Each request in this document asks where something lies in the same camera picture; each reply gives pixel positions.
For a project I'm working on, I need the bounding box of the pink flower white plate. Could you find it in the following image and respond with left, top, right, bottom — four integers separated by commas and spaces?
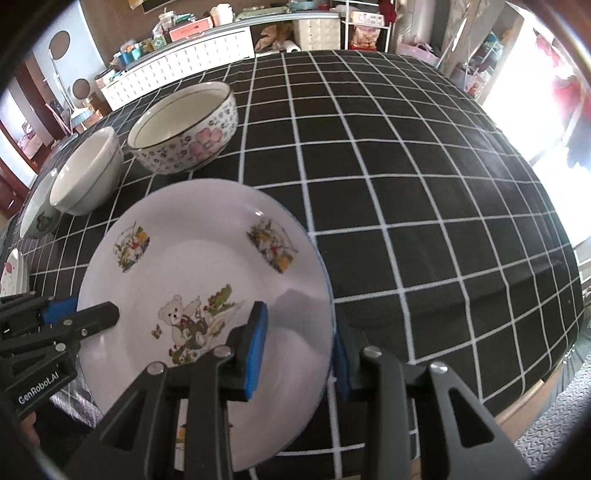
1, 248, 29, 297

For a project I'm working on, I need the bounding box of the white bowl with cartoon print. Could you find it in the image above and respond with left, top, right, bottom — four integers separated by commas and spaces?
19, 168, 62, 239

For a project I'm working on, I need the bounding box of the plain cream white bowl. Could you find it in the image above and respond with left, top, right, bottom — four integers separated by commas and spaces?
49, 127, 124, 216

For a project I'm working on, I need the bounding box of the floral patterned bowl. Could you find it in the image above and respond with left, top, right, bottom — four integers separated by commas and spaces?
127, 82, 238, 175

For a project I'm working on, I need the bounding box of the black white checkered tablecloth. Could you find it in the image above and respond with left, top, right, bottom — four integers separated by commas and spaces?
8, 48, 588, 480

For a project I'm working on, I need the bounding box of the white tv cabinet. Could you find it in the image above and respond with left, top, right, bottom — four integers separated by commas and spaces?
101, 11, 339, 110

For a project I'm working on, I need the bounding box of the orange storage box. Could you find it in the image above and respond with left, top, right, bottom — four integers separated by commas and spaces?
169, 17, 213, 42

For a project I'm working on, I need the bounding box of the pink tote bag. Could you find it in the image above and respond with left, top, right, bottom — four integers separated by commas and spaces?
397, 43, 439, 67

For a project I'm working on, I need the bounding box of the paper towel roll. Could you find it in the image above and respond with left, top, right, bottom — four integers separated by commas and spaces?
281, 40, 301, 53

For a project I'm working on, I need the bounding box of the white wicker drawer box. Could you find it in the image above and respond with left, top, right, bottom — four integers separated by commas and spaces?
294, 18, 341, 51

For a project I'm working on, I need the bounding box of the white metal shelf rack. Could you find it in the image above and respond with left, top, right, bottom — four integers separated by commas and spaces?
332, 0, 399, 53

